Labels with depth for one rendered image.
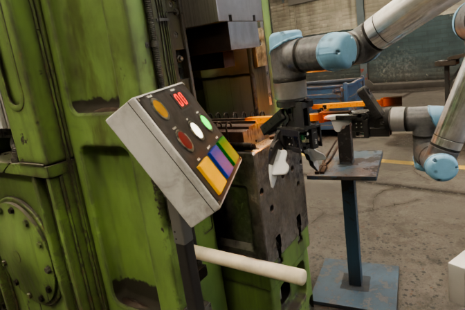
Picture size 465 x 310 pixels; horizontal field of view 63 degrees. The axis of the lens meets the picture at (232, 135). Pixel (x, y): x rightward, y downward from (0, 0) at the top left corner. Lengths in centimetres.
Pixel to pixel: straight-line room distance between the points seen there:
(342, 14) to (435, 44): 215
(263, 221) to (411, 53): 787
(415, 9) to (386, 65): 838
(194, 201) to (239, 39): 75
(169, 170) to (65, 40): 86
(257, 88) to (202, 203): 103
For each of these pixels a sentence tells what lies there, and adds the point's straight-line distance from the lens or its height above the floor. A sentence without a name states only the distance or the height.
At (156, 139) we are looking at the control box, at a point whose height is 111.
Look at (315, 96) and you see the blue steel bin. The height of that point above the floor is 56.
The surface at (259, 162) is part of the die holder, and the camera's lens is 134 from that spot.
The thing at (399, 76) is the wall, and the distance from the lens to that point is 914.
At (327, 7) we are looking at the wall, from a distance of 974.
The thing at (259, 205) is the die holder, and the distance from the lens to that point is 138.
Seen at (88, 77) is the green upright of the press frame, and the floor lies 125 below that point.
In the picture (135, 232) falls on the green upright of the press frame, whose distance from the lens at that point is 152.
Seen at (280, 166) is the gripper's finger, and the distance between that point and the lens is 88.
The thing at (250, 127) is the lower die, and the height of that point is 98.
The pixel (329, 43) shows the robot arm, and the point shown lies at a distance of 78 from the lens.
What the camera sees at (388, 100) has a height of 94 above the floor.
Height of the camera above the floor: 125
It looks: 12 degrees down
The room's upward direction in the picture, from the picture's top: 8 degrees counter-clockwise
